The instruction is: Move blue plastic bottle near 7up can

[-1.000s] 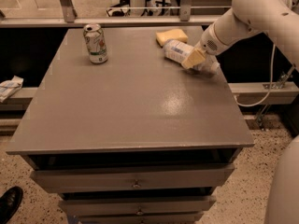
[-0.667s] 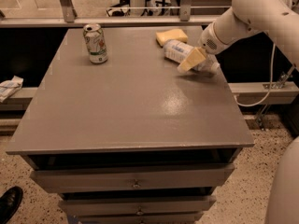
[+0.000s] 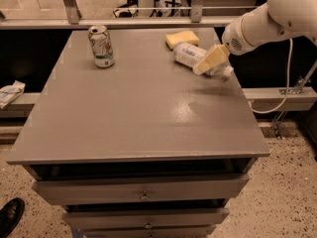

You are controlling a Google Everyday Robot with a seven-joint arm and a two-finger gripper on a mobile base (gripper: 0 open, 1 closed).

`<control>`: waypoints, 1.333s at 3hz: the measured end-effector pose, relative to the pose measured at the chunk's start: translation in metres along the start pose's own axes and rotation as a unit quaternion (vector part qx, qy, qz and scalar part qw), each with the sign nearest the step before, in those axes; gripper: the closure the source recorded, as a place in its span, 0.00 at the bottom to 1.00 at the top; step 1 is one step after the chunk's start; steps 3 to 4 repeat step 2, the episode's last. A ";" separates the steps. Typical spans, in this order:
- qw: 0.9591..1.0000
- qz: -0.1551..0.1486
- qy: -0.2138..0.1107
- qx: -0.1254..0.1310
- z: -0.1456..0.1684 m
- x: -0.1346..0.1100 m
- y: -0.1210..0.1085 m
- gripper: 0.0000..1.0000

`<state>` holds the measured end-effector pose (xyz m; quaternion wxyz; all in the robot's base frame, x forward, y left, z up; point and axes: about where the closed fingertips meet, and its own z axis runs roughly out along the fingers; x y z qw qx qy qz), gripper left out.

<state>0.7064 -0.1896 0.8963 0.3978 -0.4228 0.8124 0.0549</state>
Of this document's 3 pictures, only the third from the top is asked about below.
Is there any metal railing frame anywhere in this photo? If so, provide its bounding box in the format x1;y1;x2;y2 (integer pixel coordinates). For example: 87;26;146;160
0;0;264;30

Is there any green white 7up can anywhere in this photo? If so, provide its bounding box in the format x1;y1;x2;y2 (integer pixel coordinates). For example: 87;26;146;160
88;25;115;68

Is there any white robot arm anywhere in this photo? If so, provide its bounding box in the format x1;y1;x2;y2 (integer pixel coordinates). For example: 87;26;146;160
193;0;317;75

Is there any middle grey drawer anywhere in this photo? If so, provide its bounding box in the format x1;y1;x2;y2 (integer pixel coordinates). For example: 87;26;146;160
62;208;229;229

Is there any grey drawer cabinet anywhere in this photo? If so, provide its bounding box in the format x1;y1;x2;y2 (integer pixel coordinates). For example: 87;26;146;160
6;27;271;238

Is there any yellow sponge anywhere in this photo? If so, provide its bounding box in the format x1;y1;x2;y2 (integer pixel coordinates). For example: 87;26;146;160
165;31;199;50

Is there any grey drawer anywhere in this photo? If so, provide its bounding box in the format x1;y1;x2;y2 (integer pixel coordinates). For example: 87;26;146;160
84;225;216;238
33;174;249;205
62;208;229;229

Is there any black leather shoe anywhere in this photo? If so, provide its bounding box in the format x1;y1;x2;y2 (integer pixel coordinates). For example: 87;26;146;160
0;197;25;238

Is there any white gripper with vent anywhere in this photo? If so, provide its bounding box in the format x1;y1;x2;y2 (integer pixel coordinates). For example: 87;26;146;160
193;16;256;75

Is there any clear blue-label plastic bottle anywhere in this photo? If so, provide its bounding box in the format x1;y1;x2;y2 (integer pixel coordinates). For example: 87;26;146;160
173;43;234;80

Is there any bottom grey drawer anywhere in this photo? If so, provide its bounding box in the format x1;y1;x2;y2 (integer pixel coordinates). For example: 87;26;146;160
84;225;216;238

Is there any top grey drawer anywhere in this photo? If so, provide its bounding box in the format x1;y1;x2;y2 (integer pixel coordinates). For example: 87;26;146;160
33;174;249;205

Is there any white cable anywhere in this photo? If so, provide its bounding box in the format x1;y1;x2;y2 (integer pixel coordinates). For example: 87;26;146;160
248;37;295;115

